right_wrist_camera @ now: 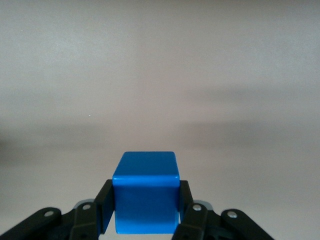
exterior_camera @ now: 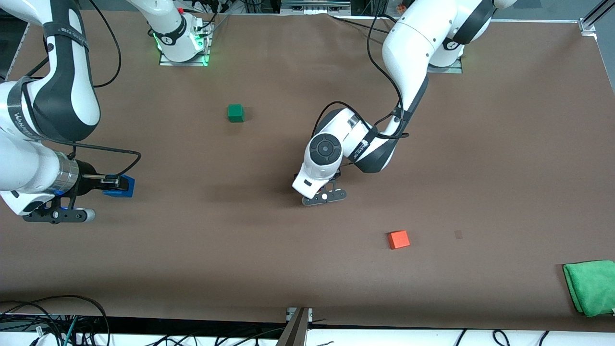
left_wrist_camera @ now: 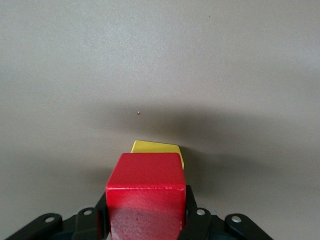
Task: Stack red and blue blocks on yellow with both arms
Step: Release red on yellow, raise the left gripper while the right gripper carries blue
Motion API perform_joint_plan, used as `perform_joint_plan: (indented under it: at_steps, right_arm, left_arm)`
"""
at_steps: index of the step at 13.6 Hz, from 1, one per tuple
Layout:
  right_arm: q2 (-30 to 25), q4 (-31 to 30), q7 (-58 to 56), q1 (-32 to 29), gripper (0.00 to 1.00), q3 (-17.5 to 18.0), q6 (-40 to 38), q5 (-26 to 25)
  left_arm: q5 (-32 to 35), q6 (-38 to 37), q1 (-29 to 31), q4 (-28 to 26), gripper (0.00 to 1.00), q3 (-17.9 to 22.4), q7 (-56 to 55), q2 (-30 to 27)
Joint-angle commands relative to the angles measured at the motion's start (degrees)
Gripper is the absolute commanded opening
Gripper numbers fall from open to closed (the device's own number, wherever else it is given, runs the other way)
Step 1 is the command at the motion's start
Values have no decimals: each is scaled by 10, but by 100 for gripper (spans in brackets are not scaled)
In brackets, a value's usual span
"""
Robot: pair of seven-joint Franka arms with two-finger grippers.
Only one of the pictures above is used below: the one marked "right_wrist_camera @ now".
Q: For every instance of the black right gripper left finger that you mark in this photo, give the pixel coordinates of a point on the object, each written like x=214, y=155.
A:
x=85, y=220

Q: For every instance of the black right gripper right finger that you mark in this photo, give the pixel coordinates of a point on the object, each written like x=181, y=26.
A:
x=197, y=222

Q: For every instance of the blue wooden block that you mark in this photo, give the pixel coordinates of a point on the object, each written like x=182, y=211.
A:
x=146, y=195

